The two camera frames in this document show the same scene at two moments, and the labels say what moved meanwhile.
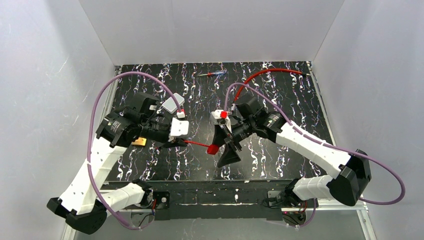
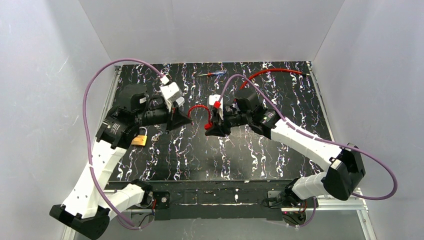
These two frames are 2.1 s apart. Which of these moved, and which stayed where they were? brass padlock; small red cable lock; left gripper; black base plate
Moved: left gripper; small red cable lock
Stayed: brass padlock; black base plate
